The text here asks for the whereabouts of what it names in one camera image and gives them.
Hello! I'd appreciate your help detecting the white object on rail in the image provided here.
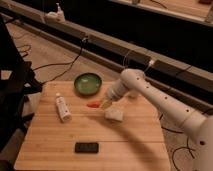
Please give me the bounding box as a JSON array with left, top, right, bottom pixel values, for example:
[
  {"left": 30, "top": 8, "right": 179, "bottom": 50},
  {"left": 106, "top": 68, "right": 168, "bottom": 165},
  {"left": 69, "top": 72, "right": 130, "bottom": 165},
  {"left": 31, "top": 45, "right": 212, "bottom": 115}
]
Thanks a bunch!
[{"left": 46, "top": 3, "right": 65, "bottom": 22}]

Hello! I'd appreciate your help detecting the black cable on right floor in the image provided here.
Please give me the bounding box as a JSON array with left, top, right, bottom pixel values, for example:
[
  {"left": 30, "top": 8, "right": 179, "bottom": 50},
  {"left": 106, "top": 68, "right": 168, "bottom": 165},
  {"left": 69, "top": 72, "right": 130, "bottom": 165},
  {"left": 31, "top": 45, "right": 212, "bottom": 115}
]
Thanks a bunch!
[{"left": 159, "top": 113, "right": 201, "bottom": 171}]

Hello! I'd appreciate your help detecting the white sponge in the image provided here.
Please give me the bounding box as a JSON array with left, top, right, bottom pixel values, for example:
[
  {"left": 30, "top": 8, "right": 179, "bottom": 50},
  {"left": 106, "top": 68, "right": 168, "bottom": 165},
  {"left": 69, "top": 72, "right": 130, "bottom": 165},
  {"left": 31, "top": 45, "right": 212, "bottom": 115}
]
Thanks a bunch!
[{"left": 105, "top": 108, "right": 123, "bottom": 121}]

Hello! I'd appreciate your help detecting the wooden table board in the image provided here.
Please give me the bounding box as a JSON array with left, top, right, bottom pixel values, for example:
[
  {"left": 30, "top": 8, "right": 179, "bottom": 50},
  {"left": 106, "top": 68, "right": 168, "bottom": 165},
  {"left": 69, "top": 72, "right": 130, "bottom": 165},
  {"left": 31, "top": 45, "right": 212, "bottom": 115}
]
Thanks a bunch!
[{"left": 15, "top": 81, "right": 170, "bottom": 171}]

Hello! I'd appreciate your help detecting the black rectangular remote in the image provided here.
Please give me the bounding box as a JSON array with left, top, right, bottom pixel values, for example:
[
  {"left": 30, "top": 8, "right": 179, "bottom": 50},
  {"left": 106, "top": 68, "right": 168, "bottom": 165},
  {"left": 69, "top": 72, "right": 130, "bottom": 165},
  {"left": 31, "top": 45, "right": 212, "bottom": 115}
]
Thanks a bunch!
[{"left": 75, "top": 142, "right": 99, "bottom": 153}]

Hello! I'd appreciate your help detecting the green bowl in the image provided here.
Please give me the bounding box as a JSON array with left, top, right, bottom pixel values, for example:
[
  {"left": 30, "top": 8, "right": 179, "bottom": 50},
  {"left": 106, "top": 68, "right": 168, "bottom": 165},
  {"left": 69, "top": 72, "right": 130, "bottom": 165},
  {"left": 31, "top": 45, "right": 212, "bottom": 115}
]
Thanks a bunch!
[{"left": 74, "top": 73, "right": 102, "bottom": 96}]

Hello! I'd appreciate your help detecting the black chair at left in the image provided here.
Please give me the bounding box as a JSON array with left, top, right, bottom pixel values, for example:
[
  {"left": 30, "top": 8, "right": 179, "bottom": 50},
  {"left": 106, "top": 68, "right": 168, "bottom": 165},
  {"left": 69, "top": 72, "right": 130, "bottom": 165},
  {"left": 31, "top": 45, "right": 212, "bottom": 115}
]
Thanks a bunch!
[{"left": 0, "top": 15, "right": 42, "bottom": 152}]

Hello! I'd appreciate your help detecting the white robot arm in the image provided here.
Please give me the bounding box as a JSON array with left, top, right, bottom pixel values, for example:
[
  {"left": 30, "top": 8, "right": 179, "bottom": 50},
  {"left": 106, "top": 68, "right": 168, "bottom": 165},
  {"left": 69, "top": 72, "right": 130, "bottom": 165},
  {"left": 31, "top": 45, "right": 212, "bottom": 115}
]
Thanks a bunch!
[{"left": 101, "top": 69, "right": 213, "bottom": 171}]

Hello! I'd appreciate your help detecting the orange pepper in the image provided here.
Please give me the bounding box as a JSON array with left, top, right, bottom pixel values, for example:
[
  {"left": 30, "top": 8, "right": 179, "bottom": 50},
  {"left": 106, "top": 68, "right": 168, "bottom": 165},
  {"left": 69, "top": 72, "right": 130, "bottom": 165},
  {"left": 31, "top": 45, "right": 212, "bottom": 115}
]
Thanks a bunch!
[{"left": 87, "top": 101, "right": 101, "bottom": 108}]

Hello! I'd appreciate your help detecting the white plastic cup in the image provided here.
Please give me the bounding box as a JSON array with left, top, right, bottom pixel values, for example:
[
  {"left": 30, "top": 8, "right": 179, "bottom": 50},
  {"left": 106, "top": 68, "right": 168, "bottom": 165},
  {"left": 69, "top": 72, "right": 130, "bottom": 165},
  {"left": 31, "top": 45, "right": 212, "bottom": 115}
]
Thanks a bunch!
[{"left": 128, "top": 90, "right": 140, "bottom": 98}]

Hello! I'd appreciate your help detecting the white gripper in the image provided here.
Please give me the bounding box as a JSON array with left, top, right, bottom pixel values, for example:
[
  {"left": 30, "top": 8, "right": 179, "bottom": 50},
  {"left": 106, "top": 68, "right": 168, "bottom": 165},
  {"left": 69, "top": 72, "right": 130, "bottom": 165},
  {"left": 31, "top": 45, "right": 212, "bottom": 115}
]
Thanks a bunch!
[{"left": 100, "top": 79, "right": 129, "bottom": 109}]

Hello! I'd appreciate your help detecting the white tube bottle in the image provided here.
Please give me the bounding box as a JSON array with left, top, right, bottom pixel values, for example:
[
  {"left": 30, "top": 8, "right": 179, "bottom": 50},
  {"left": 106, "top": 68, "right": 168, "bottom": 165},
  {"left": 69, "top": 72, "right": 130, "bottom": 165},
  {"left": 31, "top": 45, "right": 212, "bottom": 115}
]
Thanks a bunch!
[{"left": 55, "top": 93, "right": 71, "bottom": 122}]

